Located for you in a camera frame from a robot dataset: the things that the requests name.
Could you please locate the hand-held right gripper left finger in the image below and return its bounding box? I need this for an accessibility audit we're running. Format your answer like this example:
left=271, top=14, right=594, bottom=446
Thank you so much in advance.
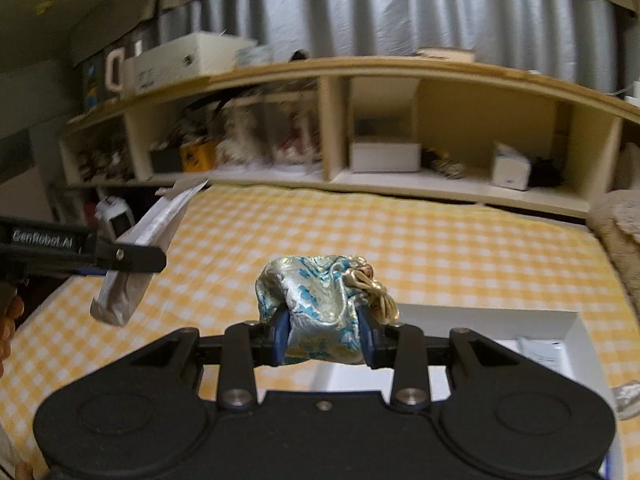
left=129, top=311, right=292, bottom=412

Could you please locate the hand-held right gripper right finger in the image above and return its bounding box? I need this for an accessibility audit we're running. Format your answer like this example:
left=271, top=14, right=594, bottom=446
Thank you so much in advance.
left=356, top=307, right=522, bottom=412

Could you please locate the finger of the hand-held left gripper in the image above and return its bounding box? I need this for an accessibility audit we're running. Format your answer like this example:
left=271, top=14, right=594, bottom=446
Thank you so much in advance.
left=94, top=239, right=167, bottom=275

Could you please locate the white face mask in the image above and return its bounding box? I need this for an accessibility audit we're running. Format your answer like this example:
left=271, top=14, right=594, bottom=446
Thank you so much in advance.
left=90, top=178, right=211, bottom=328

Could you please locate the teal brocade drawstring pouch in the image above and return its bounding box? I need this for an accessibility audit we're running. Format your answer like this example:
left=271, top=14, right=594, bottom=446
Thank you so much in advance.
left=254, top=254, right=401, bottom=365

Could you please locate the small white teal packet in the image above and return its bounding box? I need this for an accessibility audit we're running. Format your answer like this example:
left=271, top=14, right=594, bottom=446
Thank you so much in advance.
left=517, top=337, right=566, bottom=376

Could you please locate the person's left hand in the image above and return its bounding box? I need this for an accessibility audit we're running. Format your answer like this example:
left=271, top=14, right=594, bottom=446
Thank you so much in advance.
left=0, top=295, right=25, bottom=377

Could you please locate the row of small jars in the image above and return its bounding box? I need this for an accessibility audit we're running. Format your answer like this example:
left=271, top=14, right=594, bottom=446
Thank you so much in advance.
left=72, top=135, right=133, bottom=183

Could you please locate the yellow checkered blanket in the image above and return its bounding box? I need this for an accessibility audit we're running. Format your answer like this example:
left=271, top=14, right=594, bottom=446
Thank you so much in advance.
left=0, top=182, right=636, bottom=480

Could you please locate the yellow box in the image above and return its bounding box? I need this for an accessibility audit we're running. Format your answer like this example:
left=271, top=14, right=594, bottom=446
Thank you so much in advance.
left=180, top=141, right=217, bottom=171

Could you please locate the cream dressed doll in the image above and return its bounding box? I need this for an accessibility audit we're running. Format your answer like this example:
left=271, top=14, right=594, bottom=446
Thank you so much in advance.
left=220, top=105, right=271, bottom=166

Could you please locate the white rectangular box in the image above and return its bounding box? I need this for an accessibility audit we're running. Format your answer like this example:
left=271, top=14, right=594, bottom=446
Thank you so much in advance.
left=349, top=142, right=421, bottom=173

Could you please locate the dark patterned clutter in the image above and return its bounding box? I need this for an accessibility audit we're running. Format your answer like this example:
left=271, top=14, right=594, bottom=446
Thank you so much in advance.
left=422, top=147, right=468, bottom=181

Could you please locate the red dressed doll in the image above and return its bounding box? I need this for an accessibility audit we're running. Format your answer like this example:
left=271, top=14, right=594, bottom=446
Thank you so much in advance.
left=277, top=110, right=323, bottom=163

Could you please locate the large white cardboard box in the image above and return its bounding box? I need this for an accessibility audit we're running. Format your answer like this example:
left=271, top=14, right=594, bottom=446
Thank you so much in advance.
left=122, top=32, right=256, bottom=96

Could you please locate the small white box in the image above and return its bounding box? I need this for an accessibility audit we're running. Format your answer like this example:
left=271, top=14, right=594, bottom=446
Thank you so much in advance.
left=491, top=142, right=532, bottom=191

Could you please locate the beige fluffy blanket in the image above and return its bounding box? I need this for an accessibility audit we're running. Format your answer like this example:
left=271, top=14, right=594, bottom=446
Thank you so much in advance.
left=587, top=190, right=640, bottom=321

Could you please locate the wooden shelf unit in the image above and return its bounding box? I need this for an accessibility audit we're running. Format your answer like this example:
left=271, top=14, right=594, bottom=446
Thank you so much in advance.
left=57, top=55, right=640, bottom=221

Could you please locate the flat beige book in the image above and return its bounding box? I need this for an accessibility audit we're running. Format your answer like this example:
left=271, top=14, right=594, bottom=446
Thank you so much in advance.
left=415, top=47, right=476, bottom=63

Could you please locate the grey curtain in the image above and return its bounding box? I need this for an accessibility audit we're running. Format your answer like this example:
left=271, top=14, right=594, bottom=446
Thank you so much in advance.
left=160, top=0, right=640, bottom=98

